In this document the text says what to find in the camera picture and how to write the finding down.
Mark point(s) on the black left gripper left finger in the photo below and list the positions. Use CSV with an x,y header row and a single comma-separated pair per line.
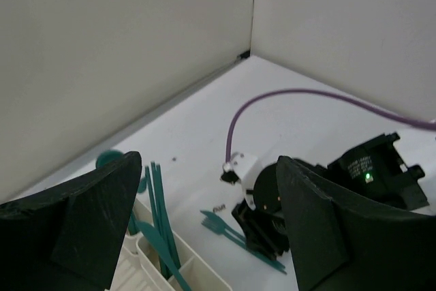
x,y
69,237

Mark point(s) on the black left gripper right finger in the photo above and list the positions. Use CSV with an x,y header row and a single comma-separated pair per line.
x,y
341,240

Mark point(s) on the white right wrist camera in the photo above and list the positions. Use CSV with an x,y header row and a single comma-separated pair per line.
x,y
243,168

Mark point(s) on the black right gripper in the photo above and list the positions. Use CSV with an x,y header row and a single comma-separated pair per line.
x,y
262,219

